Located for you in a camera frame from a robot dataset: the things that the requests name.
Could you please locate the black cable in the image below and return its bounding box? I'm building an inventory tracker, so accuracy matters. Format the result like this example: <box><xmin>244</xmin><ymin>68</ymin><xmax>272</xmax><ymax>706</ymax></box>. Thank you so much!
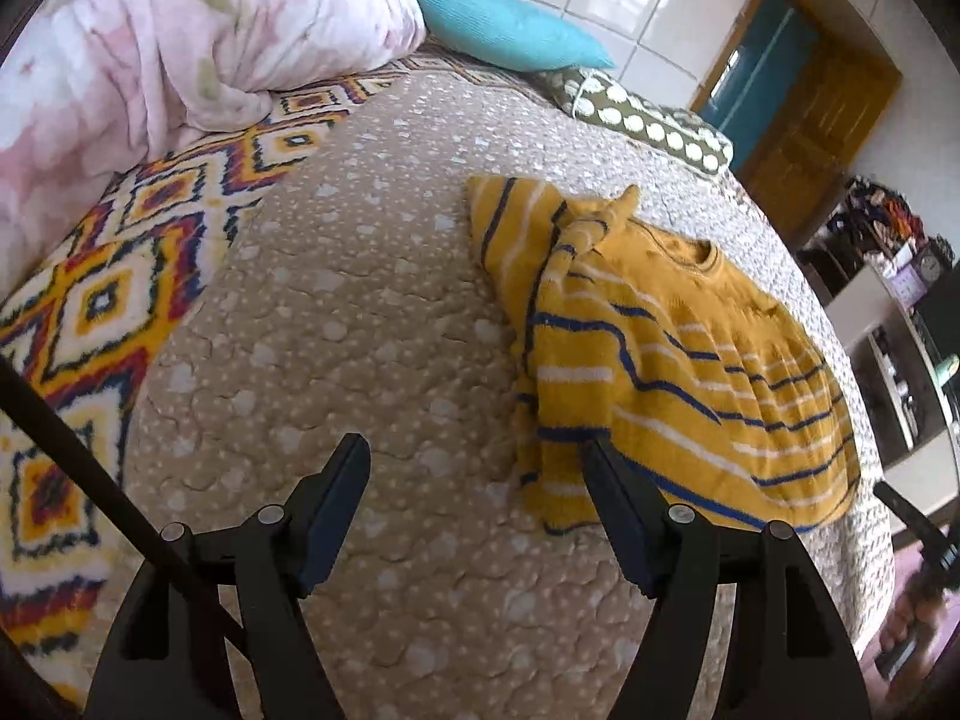
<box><xmin>0</xmin><ymin>354</ymin><xmax>254</xmax><ymax>662</ymax></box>

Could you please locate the teal pillow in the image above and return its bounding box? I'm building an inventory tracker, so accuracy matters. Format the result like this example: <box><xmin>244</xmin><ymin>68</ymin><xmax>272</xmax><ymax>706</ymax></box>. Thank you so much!
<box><xmin>416</xmin><ymin>0</ymin><xmax>613</xmax><ymax>73</ymax></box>

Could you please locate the yellow striped knit sweater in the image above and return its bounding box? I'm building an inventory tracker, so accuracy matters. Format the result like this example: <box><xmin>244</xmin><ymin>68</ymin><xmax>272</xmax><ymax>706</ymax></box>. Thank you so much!
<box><xmin>466</xmin><ymin>176</ymin><xmax>861</xmax><ymax>533</ymax></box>

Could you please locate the pink floral duvet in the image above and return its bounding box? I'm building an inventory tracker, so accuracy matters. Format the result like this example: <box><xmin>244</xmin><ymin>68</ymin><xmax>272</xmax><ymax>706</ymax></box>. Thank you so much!
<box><xmin>2</xmin><ymin>0</ymin><xmax>427</xmax><ymax>293</ymax></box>

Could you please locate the colourful geometric blanket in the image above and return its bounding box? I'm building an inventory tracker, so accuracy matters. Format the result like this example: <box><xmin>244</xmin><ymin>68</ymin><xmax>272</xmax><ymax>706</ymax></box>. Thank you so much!
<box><xmin>0</xmin><ymin>50</ymin><xmax>542</xmax><ymax>714</ymax></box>

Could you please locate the brown wooden door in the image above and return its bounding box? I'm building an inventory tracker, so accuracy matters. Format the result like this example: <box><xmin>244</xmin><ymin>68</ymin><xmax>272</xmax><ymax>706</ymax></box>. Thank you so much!
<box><xmin>736</xmin><ymin>37</ymin><xmax>901</xmax><ymax>250</ymax></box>

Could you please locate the olive bolster with white sheep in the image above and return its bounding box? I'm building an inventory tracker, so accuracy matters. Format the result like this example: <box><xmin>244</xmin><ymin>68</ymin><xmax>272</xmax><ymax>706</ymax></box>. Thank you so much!
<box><xmin>532</xmin><ymin>67</ymin><xmax>734</xmax><ymax>179</ymax></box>

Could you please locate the beige quilted bedspread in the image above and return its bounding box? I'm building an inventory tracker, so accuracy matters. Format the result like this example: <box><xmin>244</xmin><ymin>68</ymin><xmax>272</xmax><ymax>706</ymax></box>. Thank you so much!
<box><xmin>125</xmin><ymin>62</ymin><xmax>862</xmax><ymax>718</ymax></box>

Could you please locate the person's right hand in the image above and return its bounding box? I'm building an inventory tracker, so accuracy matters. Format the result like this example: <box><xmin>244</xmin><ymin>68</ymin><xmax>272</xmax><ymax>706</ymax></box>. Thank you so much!
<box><xmin>880</xmin><ymin>571</ymin><xmax>946</xmax><ymax>653</ymax></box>

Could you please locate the white shelf unit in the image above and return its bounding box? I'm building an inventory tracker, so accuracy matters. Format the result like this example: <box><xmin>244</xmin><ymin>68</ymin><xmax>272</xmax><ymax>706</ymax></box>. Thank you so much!
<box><xmin>827</xmin><ymin>265</ymin><xmax>958</xmax><ymax>515</ymax></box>

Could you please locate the small desk clock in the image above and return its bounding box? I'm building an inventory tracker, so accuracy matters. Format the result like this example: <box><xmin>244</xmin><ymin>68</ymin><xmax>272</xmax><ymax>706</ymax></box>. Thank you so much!
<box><xmin>911</xmin><ymin>241</ymin><xmax>952</xmax><ymax>288</ymax></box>

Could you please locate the pile of colourful clothes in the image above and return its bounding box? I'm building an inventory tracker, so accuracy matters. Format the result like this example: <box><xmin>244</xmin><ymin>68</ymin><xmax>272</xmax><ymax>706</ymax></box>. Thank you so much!
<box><xmin>827</xmin><ymin>176</ymin><xmax>928</xmax><ymax>260</ymax></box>

